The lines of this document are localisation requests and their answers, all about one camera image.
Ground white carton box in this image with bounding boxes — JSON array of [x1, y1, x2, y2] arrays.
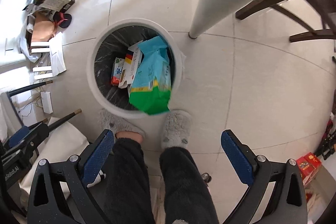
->
[[118, 40, 143, 89]]

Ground red yellow carton box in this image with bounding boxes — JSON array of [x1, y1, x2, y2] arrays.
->
[[296, 152, 322, 185]]

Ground teal green plastic bag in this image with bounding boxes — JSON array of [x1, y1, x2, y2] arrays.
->
[[129, 36, 171, 115]]

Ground dark wooden chair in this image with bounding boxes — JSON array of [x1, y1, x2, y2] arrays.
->
[[235, 0, 336, 43]]

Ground grey fuzzy slipper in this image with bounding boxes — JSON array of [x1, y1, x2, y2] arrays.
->
[[161, 110, 192, 149], [98, 109, 145, 138]]

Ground white round trash bin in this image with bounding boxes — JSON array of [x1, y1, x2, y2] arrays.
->
[[87, 18, 183, 119]]

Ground small milk carton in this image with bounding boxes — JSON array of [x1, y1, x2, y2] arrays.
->
[[110, 57, 125, 86]]

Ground left grey fuzzy slipper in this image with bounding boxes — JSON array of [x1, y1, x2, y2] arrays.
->
[[98, 109, 145, 138]]

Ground right grey fuzzy slipper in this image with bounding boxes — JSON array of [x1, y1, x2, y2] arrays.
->
[[161, 110, 192, 149]]

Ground black fleece clothed legs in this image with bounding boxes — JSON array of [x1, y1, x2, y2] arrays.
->
[[104, 131, 218, 223]]

